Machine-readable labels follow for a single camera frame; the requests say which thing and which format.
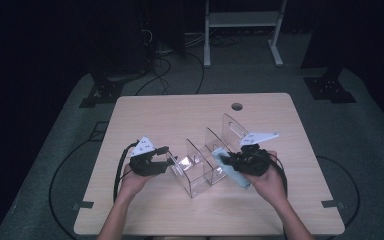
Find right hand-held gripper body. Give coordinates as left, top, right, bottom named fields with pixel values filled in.
left=234, top=131, right=280, bottom=177

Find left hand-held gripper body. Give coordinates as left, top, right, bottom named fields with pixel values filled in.
left=128, top=135, right=170, bottom=177

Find clear acrylic divided organizer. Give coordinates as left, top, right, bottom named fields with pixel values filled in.
left=166, top=112, right=249, bottom=199

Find person's left hand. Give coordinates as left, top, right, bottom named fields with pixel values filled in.
left=117, top=163, right=155, bottom=202

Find person's right hand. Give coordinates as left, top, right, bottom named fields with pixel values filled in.
left=245, top=150, right=288, bottom=205

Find black strip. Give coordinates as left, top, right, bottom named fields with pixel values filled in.
left=320, top=199, right=345, bottom=209
left=72, top=200, right=95, bottom=210

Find black stand base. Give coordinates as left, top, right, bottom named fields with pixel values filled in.
left=78, top=71, right=148, bottom=109
left=300, top=64, right=358, bottom=105

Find dark equipment cabinet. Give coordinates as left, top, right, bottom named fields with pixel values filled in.
left=89, top=0, right=156, bottom=79

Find white metal stand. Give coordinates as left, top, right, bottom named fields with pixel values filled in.
left=203, top=0, right=288, bottom=69

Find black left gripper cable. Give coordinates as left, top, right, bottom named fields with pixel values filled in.
left=113, top=141, right=140, bottom=203

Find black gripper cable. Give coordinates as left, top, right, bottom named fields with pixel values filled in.
left=268, top=155, right=289, bottom=198
left=113, top=141, right=140, bottom=203

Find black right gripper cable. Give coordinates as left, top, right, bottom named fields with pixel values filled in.
left=268, top=155, right=289, bottom=198

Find looped black floor cable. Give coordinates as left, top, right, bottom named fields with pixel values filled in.
left=135, top=55, right=173, bottom=96

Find curved black floor cable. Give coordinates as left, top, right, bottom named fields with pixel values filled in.
left=184, top=51, right=205, bottom=95

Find long black floor cable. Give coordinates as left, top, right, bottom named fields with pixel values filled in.
left=48, top=131, right=109, bottom=240
left=314, top=155, right=361, bottom=231

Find tangle of dark cables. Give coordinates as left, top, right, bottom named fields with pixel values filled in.
left=209, top=33, right=244, bottom=48

